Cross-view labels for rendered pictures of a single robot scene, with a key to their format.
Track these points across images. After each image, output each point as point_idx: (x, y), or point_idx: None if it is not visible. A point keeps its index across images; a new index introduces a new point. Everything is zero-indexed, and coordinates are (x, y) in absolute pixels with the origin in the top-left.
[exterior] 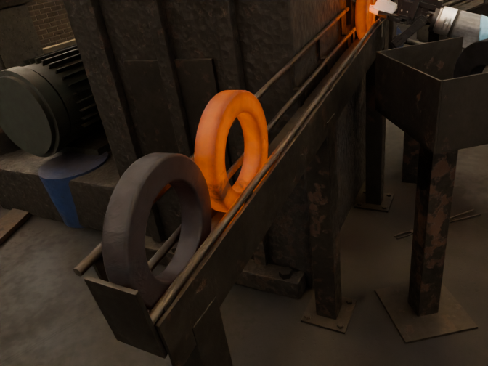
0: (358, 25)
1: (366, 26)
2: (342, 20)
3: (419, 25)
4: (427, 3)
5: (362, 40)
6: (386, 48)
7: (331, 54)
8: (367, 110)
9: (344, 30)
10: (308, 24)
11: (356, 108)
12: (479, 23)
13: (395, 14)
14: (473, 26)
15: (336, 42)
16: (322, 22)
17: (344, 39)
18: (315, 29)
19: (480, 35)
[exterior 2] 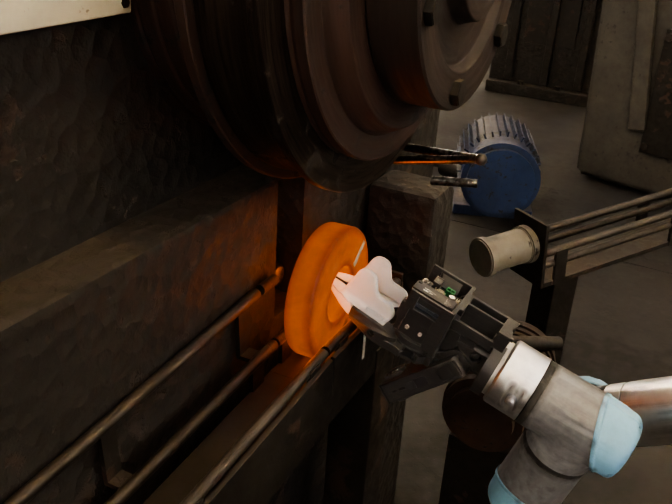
0: (291, 334)
1: (311, 343)
2: (243, 322)
3: (447, 375)
4: (472, 330)
5: (253, 431)
6: (386, 366)
7: (146, 469)
8: (326, 493)
9: (264, 326)
10: (44, 418)
11: (309, 469)
12: (594, 427)
13: (392, 327)
14: (578, 430)
15: (218, 376)
16: (136, 371)
17: (228, 390)
18: (93, 408)
19: (592, 457)
